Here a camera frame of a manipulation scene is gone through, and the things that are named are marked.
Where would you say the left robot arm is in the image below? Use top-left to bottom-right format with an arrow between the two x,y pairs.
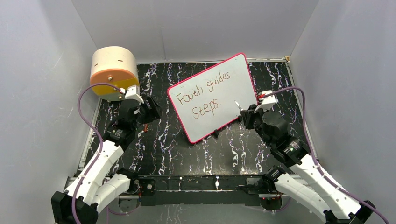
51,96 -> 162,224

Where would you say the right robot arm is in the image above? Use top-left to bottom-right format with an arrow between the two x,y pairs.
239,105 -> 375,224

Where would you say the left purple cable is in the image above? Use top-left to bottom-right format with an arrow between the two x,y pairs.
71,83 -> 140,224

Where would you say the white whiteboard marker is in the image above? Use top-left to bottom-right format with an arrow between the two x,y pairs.
235,100 -> 243,111

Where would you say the beige orange cylindrical container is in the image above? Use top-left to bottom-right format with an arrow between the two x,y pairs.
90,46 -> 140,101

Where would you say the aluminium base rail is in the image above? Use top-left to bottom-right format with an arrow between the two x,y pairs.
62,175 -> 341,199

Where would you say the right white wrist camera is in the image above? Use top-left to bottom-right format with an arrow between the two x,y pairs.
254,90 -> 276,113

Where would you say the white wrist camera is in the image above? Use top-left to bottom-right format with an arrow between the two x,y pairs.
119,85 -> 144,104
254,90 -> 276,113

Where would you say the pink framed whiteboard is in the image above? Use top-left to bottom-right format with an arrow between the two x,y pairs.
167,53 -> 257,143

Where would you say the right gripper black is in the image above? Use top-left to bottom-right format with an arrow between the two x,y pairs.
241,104 -> 273,147

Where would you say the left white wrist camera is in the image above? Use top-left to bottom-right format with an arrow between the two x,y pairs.
119,85 -> 144,104

